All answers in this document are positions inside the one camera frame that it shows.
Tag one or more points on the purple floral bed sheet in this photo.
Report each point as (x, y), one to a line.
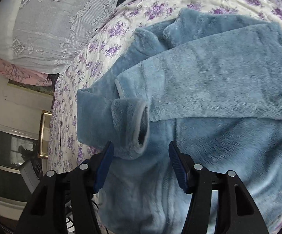
(87, 58)

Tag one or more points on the window with white frame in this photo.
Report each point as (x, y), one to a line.
(16, 146)

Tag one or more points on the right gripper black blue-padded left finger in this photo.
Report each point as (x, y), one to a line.
(86, 180)

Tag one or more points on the blue fleece garment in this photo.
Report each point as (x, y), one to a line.
(211, 83)

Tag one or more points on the gold framed picture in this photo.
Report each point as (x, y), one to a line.
(44, 134)

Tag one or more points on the white lace cover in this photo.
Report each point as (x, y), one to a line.
(46, 35)

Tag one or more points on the pink floral fabric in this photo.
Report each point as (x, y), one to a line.
(23, 75)

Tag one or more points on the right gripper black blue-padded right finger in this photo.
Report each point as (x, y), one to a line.
(193, 179)

